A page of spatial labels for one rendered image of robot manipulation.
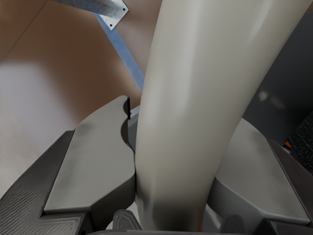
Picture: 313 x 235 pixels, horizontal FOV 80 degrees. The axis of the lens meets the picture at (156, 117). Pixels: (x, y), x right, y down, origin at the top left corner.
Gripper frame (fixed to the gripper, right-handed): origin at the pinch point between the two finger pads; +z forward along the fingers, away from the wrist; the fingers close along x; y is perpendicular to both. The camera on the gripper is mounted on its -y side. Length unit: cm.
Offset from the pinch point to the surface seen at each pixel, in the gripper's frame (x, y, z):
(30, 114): -133, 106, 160
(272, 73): 70, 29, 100
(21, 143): -157, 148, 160
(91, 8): -42, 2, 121
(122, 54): -27, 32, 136
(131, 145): -9, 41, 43
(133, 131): -9, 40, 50
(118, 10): -30, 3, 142
